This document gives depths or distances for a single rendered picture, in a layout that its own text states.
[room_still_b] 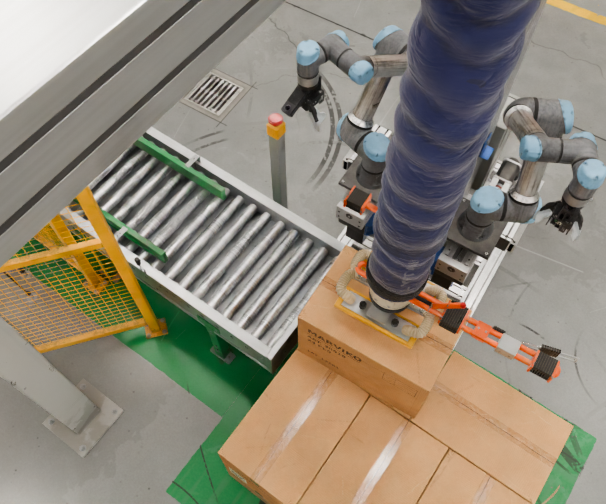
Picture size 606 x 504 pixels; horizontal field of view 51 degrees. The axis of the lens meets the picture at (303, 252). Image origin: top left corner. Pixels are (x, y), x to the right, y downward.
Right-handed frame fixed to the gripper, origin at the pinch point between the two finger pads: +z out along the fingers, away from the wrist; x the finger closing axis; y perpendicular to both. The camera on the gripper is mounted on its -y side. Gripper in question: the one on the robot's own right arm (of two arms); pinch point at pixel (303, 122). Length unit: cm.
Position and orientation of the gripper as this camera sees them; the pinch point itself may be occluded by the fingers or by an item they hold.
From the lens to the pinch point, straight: 241.3
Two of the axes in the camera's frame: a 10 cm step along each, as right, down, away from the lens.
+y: 7.1, -6.2, 3.4
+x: -7.0, -6.2, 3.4
